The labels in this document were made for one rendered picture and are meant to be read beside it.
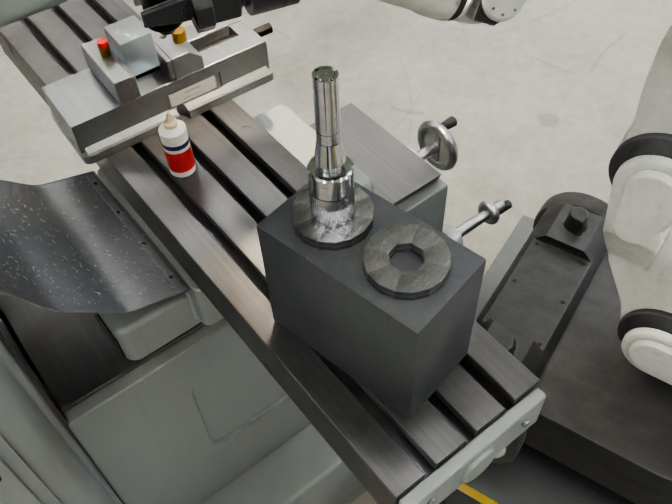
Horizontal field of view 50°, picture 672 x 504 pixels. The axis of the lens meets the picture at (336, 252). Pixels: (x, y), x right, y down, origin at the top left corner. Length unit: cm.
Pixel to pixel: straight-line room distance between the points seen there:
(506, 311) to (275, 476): 63
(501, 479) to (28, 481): 83
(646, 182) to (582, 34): 216
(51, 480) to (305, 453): 67
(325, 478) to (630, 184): 95
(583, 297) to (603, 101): 146
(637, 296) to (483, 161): 133
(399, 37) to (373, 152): 167
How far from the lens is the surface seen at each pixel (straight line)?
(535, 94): 283
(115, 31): 119
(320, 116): 67
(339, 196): 73
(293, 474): 167
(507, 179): 249
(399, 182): 137
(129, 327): 111
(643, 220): 110
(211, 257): 101
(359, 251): 76
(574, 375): 140
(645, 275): 125
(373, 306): 72
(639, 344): 130
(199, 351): 122
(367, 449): 85
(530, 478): 148
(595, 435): 135
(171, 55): 118
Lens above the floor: 174
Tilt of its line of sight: 51 degrees down
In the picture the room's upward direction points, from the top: 3 degrees counter-clockwise
